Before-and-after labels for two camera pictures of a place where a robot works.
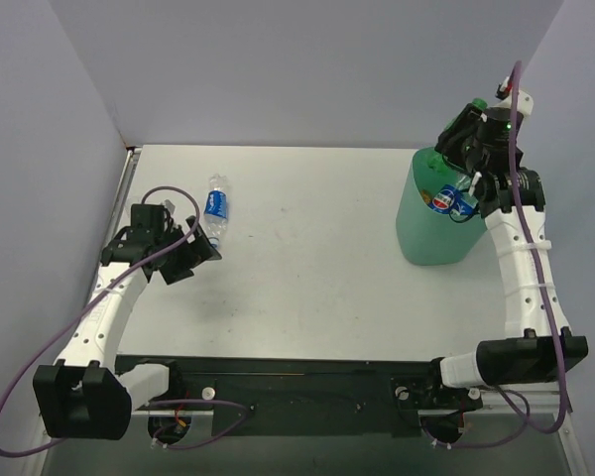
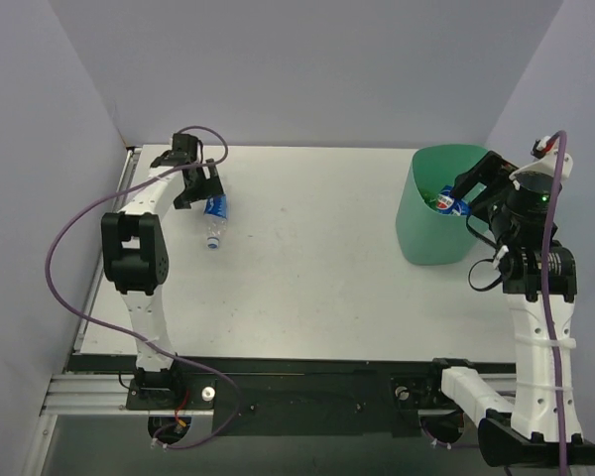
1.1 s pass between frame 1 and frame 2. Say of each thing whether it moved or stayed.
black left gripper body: moved
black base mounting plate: stayed
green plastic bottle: moved
